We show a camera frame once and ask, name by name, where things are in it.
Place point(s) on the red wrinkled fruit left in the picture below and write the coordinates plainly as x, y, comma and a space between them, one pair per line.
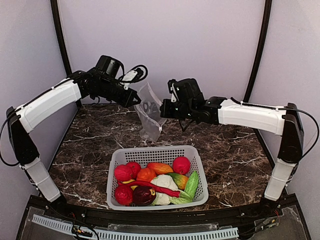
123, 173

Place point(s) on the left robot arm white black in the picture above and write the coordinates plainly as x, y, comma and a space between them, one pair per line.
106, 80

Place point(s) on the black frame post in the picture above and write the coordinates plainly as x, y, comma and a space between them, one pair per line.
60, 36
259, 49

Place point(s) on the red wrinkled fruit right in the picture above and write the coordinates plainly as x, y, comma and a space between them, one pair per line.
181, 165

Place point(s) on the black front rail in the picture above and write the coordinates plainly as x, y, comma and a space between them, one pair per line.
285, 221

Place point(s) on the right black frame post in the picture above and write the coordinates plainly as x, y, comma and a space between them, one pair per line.
259, 49

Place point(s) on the clear zip top bag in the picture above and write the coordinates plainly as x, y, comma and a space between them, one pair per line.
148, 111

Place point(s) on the red wrinkled fruit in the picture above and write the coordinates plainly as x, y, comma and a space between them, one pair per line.
124, 195
181, 165
123, 173

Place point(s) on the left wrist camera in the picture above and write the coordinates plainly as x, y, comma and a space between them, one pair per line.
133, 76

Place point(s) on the green bitter gourd toy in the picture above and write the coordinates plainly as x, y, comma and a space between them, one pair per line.
192, 184

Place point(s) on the white perforated plastic basket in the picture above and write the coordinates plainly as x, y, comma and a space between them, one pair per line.
163, 154

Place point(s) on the left black frame post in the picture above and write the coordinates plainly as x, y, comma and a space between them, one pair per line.
60, 36

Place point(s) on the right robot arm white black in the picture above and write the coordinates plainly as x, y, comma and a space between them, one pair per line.
188, 102

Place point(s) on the orange yellow mango toy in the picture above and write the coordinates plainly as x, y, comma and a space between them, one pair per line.
160, 168

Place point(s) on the red tomato fruit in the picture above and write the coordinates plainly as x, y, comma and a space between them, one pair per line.
135, 168

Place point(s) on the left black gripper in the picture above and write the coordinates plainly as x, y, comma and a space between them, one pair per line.
128, 96

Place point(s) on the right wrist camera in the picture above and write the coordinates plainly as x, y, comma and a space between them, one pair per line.
172, 90

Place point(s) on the red wrinkled fruit front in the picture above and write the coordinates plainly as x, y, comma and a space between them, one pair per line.
124, 195

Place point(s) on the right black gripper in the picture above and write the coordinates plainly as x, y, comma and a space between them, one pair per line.
170, 110

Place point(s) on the white slotted cable duct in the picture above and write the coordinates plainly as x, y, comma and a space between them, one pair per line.
139, 232

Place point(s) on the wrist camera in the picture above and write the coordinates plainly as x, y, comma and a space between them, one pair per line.
172, 90
133, 76

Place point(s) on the orange pumpkin toy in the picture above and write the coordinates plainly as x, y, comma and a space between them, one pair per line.
146, 174

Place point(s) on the green orange mango toy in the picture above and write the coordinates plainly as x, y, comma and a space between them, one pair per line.
179, 179

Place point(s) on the red chili pepper toy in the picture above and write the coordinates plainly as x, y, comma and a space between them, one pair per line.
159, 189

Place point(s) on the white cauliflower toy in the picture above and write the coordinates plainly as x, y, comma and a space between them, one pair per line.
167, 182

